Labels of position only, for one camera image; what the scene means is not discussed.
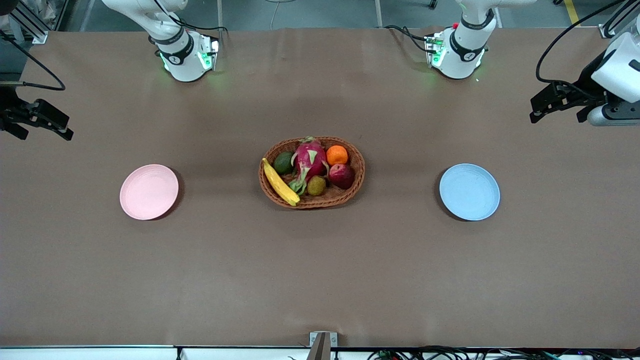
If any dark red apple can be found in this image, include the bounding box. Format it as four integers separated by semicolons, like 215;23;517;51
328;163;356;190

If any yellow banana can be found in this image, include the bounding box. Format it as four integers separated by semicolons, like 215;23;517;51
261;158;301;207

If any pink round plate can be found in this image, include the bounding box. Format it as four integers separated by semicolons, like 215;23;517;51
119;164;180;221

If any blue round plate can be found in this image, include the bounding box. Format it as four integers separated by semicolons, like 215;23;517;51
439;163;501;221

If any orange mandarin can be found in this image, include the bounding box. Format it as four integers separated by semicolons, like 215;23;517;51
326;145;349;167

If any dark green avocado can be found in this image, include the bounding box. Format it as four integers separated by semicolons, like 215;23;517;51
273;151;296;176

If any oval wicker basket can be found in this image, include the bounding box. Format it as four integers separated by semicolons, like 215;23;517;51
258;136;366;209

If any pink dragon fruit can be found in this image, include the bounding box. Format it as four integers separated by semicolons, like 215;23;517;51
288;136;332;196

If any table cover sheet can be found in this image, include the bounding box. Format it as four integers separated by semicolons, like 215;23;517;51
0;27;640;349

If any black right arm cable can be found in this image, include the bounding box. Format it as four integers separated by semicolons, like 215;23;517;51
0;30;67;92

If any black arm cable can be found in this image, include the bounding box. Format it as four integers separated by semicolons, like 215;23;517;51
0;30;67;92
536;0;640;101

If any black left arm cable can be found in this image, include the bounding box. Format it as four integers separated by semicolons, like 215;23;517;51
536;0;640;101

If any aluminium frame profile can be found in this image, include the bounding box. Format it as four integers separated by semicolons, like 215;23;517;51
598;22;626;39
0;0;48;45

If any black left base cable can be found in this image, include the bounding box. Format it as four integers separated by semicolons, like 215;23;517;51
384;25;432;53

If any black base cable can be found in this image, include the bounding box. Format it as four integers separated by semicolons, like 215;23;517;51
384;25;432;53
172;19;232;37

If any black right base cable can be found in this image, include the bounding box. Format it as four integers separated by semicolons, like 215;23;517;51
172;19;232;37

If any white floor cable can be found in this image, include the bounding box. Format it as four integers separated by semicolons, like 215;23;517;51
270;0;297;31

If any tangled cable bundle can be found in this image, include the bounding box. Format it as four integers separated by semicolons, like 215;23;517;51
367;345;640;360

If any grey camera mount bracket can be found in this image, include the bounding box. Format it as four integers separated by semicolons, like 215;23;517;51
309;331;338;360

